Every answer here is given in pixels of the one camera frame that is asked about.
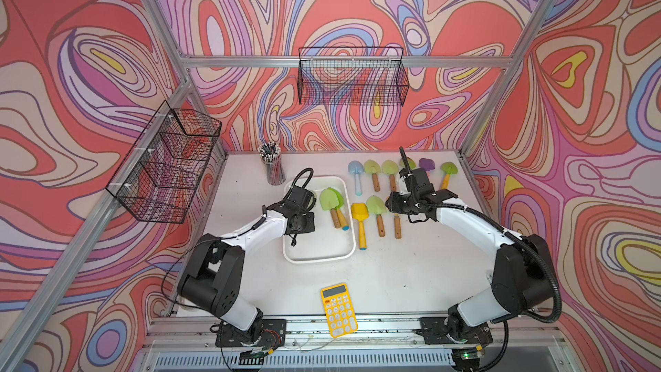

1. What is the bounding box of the green shovel yellow handle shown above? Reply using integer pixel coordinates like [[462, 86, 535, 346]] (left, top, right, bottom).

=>
[[399, 157, 416, 170], [440, 161, 458, 189], [330, 188, 349, 231]]

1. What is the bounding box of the purple shovel pink handle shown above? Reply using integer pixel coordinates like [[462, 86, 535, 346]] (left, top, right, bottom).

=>
[[419, 158, 436, 172]]

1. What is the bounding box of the light blue shovel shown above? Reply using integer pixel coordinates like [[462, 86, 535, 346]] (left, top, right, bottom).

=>
[[348, 160, 365, 196]]

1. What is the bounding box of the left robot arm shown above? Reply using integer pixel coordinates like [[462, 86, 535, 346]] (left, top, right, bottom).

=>
[[177, 186, 316, 333]]

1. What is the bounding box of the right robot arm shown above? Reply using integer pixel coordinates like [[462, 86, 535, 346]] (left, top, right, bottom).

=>
[[386, 168, 562, 343]]

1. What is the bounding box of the white storage box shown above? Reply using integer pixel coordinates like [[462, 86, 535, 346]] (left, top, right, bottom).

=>
[[282, 176, 358, 265]]

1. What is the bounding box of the pencil cup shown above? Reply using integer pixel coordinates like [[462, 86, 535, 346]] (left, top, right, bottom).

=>
[[258, 142, 286, 186]]

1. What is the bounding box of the yellow calculator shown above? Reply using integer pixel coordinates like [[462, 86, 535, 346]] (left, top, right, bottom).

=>
[[320, 283, 358, 339]]

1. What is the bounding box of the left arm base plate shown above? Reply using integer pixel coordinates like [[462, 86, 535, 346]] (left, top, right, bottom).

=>
[[209, 318, 287, 349]]

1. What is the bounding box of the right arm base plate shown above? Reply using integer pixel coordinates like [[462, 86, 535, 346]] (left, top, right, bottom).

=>
[[414, 316, 493, 346]]

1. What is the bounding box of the back black wire basket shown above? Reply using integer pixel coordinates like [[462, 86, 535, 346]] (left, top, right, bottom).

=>
[[297, 45, 410, 107]]

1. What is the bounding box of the black wire basket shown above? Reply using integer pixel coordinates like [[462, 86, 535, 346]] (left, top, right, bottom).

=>
[[297, 45, 410, 107], [106, 102, 222, 224]]

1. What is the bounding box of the left black wire basket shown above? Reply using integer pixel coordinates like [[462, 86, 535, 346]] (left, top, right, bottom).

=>
[[106, 102, 222, 224]]

